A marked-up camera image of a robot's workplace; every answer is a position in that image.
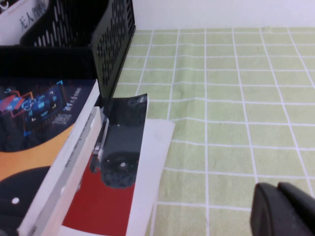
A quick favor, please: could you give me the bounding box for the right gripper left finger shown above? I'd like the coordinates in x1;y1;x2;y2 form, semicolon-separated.
250;183;315;236

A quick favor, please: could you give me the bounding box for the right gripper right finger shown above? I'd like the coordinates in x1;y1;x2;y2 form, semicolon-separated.
277;182;315;222

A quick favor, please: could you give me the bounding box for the plain white book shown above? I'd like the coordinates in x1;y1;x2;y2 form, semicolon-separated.
58;119;176;236

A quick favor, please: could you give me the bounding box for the red and black book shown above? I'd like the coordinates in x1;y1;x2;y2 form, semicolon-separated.
61;92;149;231

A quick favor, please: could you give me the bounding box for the black perforated book holder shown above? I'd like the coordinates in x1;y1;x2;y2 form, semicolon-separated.
0;0;136;100

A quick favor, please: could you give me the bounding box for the dark blue orange book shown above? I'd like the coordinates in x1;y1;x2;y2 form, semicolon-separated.
0;78;101;236

